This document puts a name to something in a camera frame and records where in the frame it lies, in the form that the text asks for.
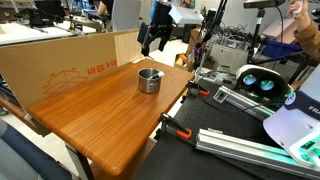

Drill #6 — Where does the person in black shirt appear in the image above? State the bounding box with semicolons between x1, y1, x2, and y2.
97;0;115;17

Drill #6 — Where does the silver metal pole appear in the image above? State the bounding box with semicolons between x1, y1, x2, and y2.
194;0;229;84

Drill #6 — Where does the white VR controller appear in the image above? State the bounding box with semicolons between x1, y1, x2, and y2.
292;0;304;16

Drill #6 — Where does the black tripod stand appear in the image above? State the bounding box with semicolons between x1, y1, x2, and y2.
245;8;312;85

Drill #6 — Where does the white VR headset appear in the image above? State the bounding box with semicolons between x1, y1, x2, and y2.
234;64;295;108

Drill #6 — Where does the long aluminium profile rail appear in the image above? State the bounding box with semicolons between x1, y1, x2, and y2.
194;127;320;180

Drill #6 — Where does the brown sleeved forearm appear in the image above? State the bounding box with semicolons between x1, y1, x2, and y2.
294;20;320;63

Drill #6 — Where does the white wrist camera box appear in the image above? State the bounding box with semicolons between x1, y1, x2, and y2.
168;5;205;26

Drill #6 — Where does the small steel pot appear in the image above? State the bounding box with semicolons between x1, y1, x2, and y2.
137;67;163;94

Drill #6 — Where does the large cardboard box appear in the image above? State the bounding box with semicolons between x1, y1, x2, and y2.
0;28;145;113

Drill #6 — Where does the tangled black cable pile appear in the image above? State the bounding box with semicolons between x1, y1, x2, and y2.
213;20;258;46

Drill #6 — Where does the grey equipment box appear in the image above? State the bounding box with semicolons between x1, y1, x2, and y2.
209;42;250;75

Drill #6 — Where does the black camera on stand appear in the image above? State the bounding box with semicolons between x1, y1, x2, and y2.
242;0;287;10

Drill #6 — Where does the black and white marker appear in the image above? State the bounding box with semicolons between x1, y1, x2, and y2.
149;70;165;81

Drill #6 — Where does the black perforated breadboard plate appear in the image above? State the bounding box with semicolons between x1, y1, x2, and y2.
133;77;320;180

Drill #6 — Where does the blue grey chair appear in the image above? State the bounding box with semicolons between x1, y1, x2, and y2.
0;117;73;180

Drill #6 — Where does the short aluminium profile rail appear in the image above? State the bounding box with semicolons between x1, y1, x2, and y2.
212;85;276;122

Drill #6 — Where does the blue plastic bin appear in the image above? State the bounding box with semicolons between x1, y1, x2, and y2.
260;39;303;60

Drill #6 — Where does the orange plastic object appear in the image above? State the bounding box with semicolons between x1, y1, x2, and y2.
174;53;188;68

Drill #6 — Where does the grey metal table leg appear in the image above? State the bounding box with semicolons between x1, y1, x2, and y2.
64;142;95;180

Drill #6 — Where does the black orange bar clamp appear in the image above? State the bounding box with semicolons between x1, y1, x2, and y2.
156;112;194;141
185;80;211;98

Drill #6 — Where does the white background table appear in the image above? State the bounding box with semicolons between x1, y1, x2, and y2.
0;21;98;46

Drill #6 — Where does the operator hand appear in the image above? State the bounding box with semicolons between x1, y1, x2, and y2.
287;0;312;33

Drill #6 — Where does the black monitor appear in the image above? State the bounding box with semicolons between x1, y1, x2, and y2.
33;0;66;20

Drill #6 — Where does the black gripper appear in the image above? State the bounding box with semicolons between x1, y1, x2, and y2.
137;22;175;57

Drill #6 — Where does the brown cardboard sheet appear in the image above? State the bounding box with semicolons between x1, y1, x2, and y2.
262;15;302;40

